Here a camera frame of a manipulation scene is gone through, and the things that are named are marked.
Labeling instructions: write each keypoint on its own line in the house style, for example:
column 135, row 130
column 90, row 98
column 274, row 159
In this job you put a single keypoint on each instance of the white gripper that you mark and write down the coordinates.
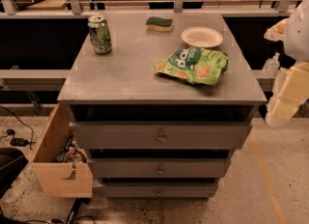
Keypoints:
column 298, row 38

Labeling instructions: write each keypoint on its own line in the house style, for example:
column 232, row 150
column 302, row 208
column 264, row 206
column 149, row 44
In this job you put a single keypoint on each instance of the white paper bowl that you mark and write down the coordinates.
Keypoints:
column 202, row 37

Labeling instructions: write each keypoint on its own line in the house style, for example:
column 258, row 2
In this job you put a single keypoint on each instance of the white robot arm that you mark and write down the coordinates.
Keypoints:
column 296, row 42

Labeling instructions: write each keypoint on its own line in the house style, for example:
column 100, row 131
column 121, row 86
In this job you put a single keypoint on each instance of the green soda can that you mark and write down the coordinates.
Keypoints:
column 99, row 34

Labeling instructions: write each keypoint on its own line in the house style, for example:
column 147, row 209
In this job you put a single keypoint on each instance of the clear sanitizer pump bottle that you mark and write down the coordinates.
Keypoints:
column 271, row 66

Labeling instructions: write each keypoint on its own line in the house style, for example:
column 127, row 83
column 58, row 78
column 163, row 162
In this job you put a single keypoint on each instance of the green chip bag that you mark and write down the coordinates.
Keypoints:
column 195, row 65

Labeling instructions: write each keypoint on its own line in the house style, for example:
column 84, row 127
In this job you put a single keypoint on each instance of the grey drawer cabinet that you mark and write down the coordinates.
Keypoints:
column 122, row 88

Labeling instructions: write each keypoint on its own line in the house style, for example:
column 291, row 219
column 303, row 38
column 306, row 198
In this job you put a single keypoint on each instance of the green yellow sponge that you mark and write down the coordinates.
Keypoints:
column 159, row 24

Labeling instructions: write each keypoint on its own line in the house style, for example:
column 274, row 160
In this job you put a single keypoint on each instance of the middle grey drawer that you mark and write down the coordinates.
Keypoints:
column 159, row 167

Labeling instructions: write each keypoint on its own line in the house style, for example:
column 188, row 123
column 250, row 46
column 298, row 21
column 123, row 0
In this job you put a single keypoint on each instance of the grey drawer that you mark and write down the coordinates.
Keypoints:
column 159, row 167
column 103, row 136
column 158, row 191

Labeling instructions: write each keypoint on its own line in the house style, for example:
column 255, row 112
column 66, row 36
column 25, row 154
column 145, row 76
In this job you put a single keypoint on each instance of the bottom grey drawer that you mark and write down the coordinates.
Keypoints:
column 158, row 191

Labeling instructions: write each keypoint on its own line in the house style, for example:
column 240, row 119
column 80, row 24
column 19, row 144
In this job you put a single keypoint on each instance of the top grey drawer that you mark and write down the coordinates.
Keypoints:
column 103, row 136

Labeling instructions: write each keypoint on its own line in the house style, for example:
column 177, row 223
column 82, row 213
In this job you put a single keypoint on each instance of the wooden box on floor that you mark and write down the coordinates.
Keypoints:
column 60, row 179

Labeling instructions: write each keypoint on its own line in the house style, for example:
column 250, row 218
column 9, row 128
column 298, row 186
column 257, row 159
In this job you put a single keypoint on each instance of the black object at left edge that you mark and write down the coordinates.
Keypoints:
column 12, row 162

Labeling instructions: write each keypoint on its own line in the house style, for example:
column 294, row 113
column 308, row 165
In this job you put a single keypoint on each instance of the black power adapter with cable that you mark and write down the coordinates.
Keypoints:
column 15, row 141

